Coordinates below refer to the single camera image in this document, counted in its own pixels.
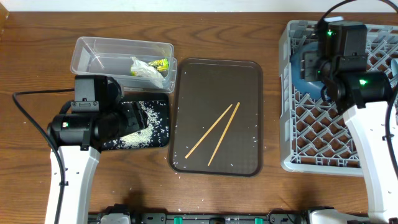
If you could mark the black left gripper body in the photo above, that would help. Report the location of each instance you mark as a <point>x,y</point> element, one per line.
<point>129,122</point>

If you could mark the grey dishwasher rack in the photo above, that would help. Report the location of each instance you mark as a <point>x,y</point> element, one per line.
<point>313,136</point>

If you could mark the light blue bowl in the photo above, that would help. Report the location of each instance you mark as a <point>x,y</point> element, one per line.
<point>394,67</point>

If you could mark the dark brown serving tray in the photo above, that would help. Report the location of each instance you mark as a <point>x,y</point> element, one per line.
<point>204,89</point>

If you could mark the dark blue plate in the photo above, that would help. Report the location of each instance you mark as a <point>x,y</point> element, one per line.
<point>312,88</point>

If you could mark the white tissue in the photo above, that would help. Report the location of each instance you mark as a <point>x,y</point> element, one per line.
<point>142,69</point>

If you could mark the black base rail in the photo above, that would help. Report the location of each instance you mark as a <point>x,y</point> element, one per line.
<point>120,213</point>

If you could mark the pile of white rice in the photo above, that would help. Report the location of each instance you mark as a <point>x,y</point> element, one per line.
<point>146,130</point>

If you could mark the clear plastic bin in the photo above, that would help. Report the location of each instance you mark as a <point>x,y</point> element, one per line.
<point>112,57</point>

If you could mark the yellow green snack wrapper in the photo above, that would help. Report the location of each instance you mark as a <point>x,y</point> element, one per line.
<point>160,65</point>

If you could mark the black plastic bin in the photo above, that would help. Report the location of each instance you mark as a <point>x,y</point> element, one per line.
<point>155,124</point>

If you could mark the wooden chopstick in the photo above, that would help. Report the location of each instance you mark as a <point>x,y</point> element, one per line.
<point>224,133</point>
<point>208,131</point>

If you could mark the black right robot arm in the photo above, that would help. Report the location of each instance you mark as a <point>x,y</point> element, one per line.
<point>366,102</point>

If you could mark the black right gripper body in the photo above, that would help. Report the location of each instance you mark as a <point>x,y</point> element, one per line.
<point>310,65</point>

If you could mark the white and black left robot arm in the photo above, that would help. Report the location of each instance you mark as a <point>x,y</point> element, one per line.
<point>79,138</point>

